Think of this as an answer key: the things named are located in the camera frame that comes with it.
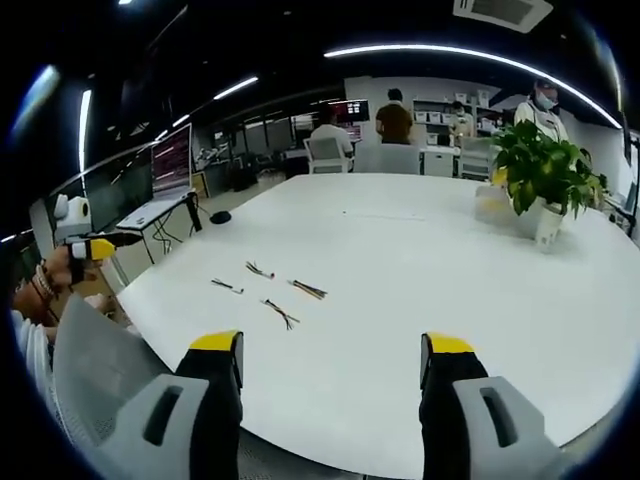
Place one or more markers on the black round puck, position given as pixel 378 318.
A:
pixel 220 217

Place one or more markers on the grey mesh chair back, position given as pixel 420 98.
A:
pixel 105 370

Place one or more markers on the clear plastic box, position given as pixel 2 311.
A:
pixel 492 202

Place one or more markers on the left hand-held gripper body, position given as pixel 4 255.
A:
pixel 72 217

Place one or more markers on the green potted plant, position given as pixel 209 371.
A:
pixel 542 165

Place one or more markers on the ceiling air conditioner vent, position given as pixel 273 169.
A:
pixel 502 12

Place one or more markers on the large computer monitor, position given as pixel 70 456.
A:
pixel 171 160

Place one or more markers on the person's left hand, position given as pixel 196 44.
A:
pixel 60 270

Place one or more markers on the wall screen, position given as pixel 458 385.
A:
pixel 356 110

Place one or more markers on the white plant pot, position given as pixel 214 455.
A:
pixel 542 220

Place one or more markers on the long ceiling light strip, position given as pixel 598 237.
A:
pixel 470 57

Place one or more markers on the white side desk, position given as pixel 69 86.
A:
pixel 150 212

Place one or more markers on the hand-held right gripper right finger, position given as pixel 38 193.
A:
pixel 465 415

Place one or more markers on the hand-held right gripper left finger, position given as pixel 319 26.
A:
pixel 200 415

